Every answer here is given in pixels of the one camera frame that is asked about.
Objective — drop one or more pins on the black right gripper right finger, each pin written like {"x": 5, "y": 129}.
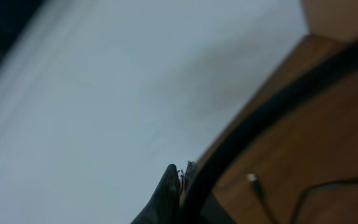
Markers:
{"x": 212, "y": 211}

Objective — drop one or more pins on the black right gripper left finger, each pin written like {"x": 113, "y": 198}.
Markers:
{"x": 163, "y": 206}

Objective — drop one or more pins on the brown cardboard right panel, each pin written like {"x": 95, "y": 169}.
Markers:
{"x": 334, "y": 19}

